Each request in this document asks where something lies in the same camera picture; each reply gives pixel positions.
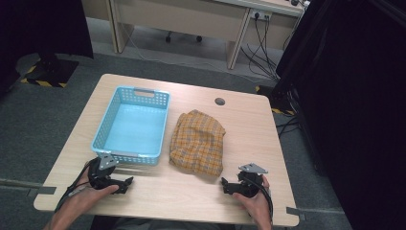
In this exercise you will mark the beige office desk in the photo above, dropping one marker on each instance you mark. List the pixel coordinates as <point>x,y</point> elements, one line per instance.
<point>178,16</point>

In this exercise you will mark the light blue plastic basket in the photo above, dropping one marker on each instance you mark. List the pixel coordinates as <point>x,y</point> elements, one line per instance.
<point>134,126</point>

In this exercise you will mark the person's dark clothing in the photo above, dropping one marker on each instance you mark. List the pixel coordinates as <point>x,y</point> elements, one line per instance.
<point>159,224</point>

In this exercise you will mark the person's left hand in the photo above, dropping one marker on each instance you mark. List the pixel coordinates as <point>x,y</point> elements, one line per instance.
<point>86,199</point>

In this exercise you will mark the black stand base striped tape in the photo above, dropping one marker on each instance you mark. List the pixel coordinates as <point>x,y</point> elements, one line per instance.
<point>51,72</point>

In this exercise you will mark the white power strip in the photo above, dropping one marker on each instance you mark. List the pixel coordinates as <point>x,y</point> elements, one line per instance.
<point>260,14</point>

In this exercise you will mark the person's right hand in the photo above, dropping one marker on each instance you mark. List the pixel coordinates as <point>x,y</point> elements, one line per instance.
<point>258,204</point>

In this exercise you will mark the long grey floor tape strip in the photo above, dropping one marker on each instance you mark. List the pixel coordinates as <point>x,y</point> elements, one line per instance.
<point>19,184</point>

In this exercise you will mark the black chair castor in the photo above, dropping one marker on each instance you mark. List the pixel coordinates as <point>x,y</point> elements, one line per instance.
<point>168,38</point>
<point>199,38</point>

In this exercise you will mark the large black curtain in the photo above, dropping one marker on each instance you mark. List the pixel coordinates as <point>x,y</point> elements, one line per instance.
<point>351,111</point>

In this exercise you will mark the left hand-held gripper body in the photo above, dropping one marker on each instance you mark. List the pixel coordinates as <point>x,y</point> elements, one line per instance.
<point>100,175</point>

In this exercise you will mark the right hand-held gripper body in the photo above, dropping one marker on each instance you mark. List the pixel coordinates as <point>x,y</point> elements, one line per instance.
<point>247,187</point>

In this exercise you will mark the small black curtain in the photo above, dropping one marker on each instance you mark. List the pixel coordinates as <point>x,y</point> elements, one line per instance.
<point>38,28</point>

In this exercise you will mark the short grey floor tape strip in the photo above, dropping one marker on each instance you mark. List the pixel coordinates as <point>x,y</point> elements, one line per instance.
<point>316,211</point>

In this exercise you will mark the orange plaid cloth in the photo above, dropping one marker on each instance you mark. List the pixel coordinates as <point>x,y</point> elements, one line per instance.
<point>198,143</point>

